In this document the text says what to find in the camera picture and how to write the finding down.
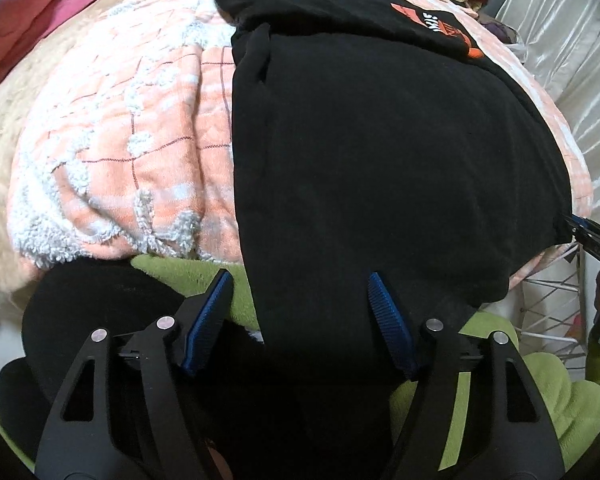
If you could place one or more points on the orange white plaid blanket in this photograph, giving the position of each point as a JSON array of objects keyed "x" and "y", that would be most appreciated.
[{"x": 299, "y": 139}]

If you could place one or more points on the plastic bag of clothes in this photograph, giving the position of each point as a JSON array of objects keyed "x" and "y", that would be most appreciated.
[{"x": 507, "y": 35}]

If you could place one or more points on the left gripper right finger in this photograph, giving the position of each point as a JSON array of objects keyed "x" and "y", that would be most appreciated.
[{"x": 476, "y": 411}]

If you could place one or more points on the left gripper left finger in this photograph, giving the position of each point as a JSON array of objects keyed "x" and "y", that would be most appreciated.
[{"x": 118, "y": 413}]

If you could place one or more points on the left hand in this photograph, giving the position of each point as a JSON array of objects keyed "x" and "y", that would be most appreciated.
[{"x": 221, "y": 464}]

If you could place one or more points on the white wire rack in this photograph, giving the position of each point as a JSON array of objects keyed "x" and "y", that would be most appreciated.
[{"x": 551, "y": 316}]

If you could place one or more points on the black sweater orange cuffs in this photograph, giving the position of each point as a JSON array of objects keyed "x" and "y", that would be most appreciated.
[{"x": 327, "y": 406}]

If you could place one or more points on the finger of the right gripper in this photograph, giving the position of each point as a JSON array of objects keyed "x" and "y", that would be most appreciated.
[{"x": 586, "y": 232}]

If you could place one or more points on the green fleece garment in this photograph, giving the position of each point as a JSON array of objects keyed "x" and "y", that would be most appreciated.
[{"x": 555, "y": 399}]

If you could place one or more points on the white satin curtain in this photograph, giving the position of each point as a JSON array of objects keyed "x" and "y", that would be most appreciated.
[{"x": 562, "y": 38}]

